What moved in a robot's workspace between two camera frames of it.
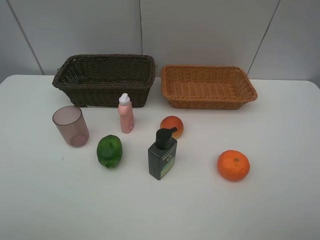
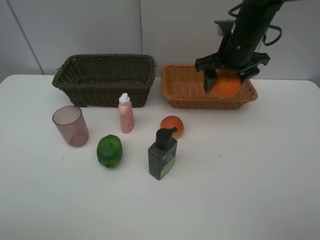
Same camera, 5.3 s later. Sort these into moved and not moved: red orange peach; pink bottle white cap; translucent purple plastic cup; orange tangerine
Moved: orange tangerine
Not moved: pink bottle white cap; red orange peach; translucent purple plastic cup
